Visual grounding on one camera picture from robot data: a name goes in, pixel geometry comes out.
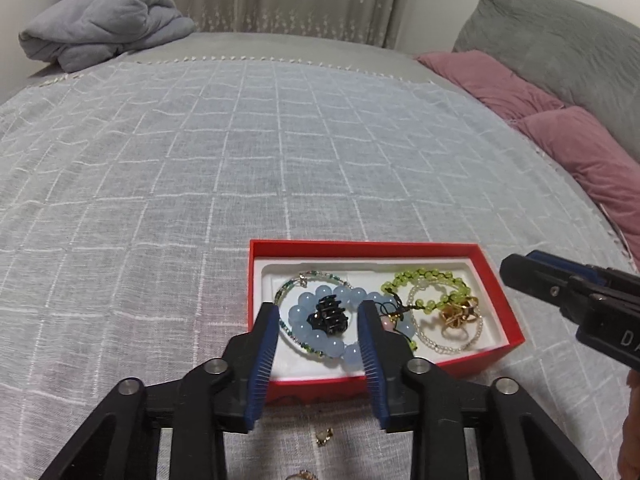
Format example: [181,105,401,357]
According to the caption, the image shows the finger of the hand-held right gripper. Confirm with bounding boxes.
[529,250,640,287]
[500,253,597,322]

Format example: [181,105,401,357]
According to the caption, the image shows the black hair claw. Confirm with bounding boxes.
[306,297,349,333]

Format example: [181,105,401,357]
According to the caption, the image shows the thin green beaded bracelet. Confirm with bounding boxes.
[274,271,351,361]

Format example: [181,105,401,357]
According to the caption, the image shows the green bead bracelet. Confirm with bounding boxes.
[381,267,473,353]

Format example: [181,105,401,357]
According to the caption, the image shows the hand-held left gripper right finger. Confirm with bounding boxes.
[357,300,601,480]

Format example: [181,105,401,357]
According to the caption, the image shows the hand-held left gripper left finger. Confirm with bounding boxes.
[40,302,281,480]

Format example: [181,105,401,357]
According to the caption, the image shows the clear bead bracelet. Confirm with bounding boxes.
[406,280,485,355]

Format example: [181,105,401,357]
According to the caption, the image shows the person's right hand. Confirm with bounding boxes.
[619,370,640,480]

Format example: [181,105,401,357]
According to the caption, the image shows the folded grey blanket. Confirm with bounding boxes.
[19,0,197,73]

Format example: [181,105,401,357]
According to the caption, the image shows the blue bead bracelet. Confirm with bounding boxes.
[289,284,416,366]

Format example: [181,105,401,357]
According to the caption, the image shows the red cardboard box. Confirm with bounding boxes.
[248,239,525,406]

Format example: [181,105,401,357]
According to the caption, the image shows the grey pillow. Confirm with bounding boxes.
[452,0,640,166]

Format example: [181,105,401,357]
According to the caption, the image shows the gold flower ring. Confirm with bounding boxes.
[440,296,481,341]

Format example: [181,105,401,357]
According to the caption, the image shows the pink pillow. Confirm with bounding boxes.
[515,106,640,241]
[417,51,566,122]

